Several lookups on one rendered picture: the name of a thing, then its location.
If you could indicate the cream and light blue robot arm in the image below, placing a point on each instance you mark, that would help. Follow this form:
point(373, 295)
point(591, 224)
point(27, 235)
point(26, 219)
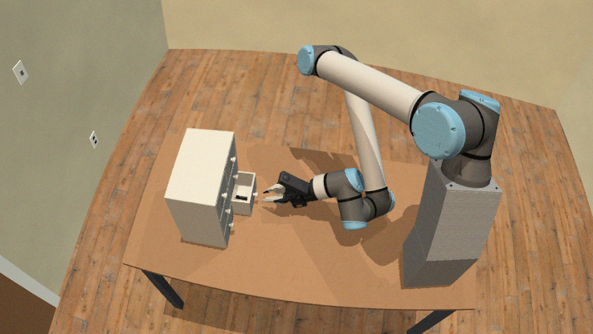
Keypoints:
point(461, 132)

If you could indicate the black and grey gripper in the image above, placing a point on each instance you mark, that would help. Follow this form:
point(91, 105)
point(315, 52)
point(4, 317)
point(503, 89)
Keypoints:
point(289, 195)

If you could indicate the white chest of drawers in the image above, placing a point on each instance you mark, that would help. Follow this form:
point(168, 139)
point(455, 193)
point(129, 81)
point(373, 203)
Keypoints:
point(193, 188)

